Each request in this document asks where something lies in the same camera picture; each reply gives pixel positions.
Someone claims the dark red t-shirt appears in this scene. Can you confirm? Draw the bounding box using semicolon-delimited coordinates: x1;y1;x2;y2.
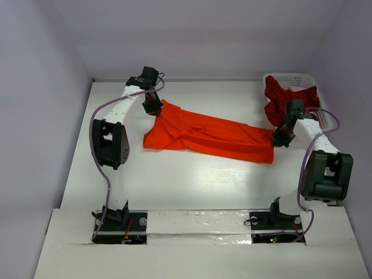
264;76;320;127

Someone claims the orange t-shirt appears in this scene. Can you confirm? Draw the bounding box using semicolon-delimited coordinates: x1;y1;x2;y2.
143;100;274;164

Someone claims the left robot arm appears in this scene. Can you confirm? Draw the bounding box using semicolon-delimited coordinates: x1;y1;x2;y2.
88;66;164;230

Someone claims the white plastic laundry basket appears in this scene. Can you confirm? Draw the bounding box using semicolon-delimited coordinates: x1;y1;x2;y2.
262;72;333;134

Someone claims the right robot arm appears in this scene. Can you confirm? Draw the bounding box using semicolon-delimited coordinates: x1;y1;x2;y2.
267;99;353;228

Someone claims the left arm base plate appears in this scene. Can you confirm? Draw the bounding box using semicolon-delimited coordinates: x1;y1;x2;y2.
92;211;148;245

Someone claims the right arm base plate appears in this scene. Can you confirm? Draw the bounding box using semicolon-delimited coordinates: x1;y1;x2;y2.
244;211;305;244

